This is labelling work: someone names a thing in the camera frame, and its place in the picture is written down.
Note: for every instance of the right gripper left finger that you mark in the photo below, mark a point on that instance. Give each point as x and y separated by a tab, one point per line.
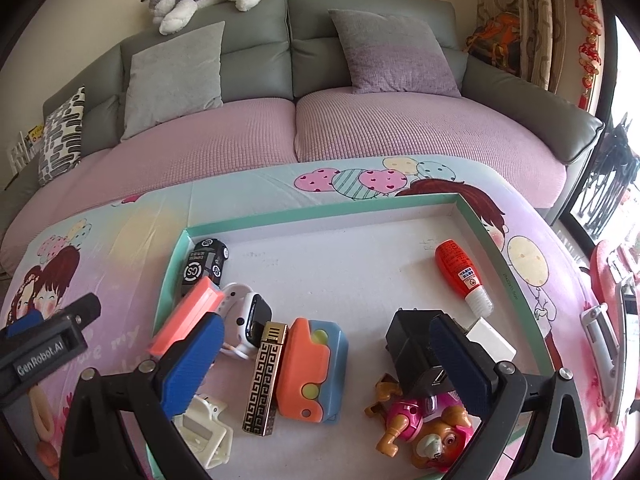
96	443

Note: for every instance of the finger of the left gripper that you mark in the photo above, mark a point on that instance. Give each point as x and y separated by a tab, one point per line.
34	327

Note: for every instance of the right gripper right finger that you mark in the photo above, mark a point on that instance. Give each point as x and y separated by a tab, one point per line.
555	445

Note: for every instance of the gold black patterned lighter box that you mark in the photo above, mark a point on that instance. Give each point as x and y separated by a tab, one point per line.
261	407

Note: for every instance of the white power adapter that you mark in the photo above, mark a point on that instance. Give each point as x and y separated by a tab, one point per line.
498	348

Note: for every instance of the coral blue holder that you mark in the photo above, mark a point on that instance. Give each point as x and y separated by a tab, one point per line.
311	380
204	297

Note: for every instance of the pink pup toy figure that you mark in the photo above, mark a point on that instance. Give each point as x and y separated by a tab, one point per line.
437	428

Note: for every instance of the black toy car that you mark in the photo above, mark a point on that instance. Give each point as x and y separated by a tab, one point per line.
207	258

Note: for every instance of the white smart watch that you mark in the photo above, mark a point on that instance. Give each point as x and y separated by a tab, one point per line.
245	314

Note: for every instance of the black power adapter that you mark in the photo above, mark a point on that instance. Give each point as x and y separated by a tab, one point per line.
408	342

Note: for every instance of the red white glue bottle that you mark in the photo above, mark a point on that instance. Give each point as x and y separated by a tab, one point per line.
459	272

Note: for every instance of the black white patterned cushion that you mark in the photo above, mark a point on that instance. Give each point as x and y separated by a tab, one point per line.
61	141

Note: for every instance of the books beside sofa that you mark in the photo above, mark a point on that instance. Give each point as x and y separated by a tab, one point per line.
25	148

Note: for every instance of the red round stool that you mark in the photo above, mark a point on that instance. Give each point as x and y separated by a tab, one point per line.
610	263

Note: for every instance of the teal rimmed white tray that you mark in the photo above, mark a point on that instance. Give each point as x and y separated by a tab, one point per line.
354	264

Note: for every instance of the light grey cushion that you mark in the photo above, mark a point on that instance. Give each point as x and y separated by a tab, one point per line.
173	79

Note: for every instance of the black folding rack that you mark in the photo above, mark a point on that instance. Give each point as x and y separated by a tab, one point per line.
614	169

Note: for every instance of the grey green sofa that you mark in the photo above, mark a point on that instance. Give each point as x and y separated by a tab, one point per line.
287	97

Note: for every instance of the grey purple cushion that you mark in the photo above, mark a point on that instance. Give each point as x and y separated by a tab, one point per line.
392	53

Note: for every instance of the red hanging ornament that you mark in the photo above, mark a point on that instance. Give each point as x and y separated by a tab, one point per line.
589	50

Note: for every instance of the orange decorated bag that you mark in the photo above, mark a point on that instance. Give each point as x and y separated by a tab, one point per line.
498	43

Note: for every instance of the patterned curtain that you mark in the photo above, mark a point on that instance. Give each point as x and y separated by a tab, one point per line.
543	36

